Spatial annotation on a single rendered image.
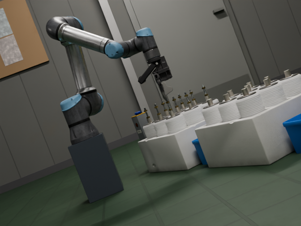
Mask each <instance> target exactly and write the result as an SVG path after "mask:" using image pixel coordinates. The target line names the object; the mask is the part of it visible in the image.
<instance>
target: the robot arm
mask: <svg viewBox="0 0 301 226"><path fill-rule="evenodd" d="M46 32H47V34H48V36H49V37H51V38H52V39H55V40H58V41H60V42H61V45H63V46H64V47H65V49H66V53H67V56H68V60H69V63H70V67H71V71H72V74H73V78H74V81H75V85H76V88H77V92H76V94H75V95H74V96H72V97H70V98H68V99H66V100H64V101H62V102H61V103H60V106H61V111H62V112H63V114H64V117H65V119H66V122H67V124H68V127H69V130H70V142H71V144H72V145H73V144H76V143H79V142H82V141H84V140H87V139H89V138H92V137H94V136H97V135H99V131H98V130H97V128H96V127H95V126H94V125H93V123H92V122H91V120H90V118H89V116H92V115H96V114H97V113H99V112H100V111H101V110H102V108H103V105H104V101H103V98H102V96H101V95H100V94H99V93H97V90H96V88H94V87H93V86H92V83H91V79H90V75H89V72H88V68H87V65H86V60H85V57H84V54H83V50H82V47H85V48H88V49H91V50H94V51H97V52H99V53H102V54H105V55H107V56H108V57H109V58H111V59H118V58H121V57H122V58H124V59H125V58H129V57H131V56H133V55H135V54H137V53H139V52H141V51H143V53H144V56H145V59H146V61H148V62H147V63H148V64H151V65H150V66H149V67H148V68H147V70H146V71H145V72H144V74H143V75H142V76H140V77H139V79H138V82H139V83H140V84H143V83H145V81H146V79H147V77H148V76H149V75H150V74H151V72H152V71H153V70H154V68H155V67H156V68H155V70H154V71H153V72H152V74H153V76H154V78H155V81H156V83H157V84H158V86H159V89H160V91H161V94H162V96H163V98H164V99H165V100H166V101H168V100H167V97H166V95H167V94H169V93H170V92H172V91H173V88H172V87H169V86H167V85H166V83H165V82H162V81H166V80H169V79H170V78H172V74H171V71H170V69H169V66H168V65H167V62H166V59H165V57H164V56H162V57H160V56H161V55H160V52H159V49H158V47H157V44H156V42H155V39H154V37H153V34H152V32H151V30H150V28H148V27H146V28H143V29H140V30H138V31H137V32H136V37H135V38H133V39H131V40H128V41H121V42H117V41H114V40H111V39H107V38H104V37H102V36H99V35H95V34H92V33H89V32H86V31H84V28H83V24H82V22H81V21H80V20H79V19H78V18H76V17H71V16H67V17H53V18H51V19H50V20H49V21H48V22H47V24H46ZM156 62H158V64H156ZM161 82H162V83H161Z"/></svg>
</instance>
